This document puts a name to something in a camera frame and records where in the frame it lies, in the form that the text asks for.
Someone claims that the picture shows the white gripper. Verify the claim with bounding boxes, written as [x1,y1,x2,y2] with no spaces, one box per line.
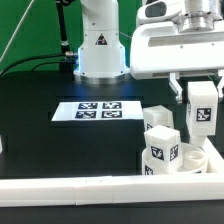
[130,21,224,103]

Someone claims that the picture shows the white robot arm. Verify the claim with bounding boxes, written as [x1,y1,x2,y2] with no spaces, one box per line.
[74,0,224,101]

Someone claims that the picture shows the white L-shaped fence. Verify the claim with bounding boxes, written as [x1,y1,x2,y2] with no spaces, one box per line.
[0,140,224,207]

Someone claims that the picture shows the white marker sheet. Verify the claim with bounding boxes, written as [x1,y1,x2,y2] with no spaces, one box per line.
[52,101,143,121]

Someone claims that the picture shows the thin white rod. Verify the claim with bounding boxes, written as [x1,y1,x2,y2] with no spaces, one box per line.
[0,0,36,63]

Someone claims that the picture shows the white part left edge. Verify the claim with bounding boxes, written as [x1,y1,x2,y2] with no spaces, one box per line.
[0,135,3,154]

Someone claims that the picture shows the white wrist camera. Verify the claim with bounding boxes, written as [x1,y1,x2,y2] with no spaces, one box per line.
[136,0,184,27]

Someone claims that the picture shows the thin white cable right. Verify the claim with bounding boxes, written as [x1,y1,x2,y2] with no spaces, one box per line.
[118,30,134,40]

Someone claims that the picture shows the black cable upper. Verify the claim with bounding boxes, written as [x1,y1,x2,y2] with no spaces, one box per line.
[0,51,78,75]

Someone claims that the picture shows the black cable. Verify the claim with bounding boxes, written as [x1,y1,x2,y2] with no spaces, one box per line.
[31,59,78,72]
[0,51,78,75]

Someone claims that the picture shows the black vertical hose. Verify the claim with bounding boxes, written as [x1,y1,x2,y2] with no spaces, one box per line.
[54,0,71,54]

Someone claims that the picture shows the black cable lower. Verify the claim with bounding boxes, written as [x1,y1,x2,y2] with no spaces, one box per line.
[31,59,78,72]

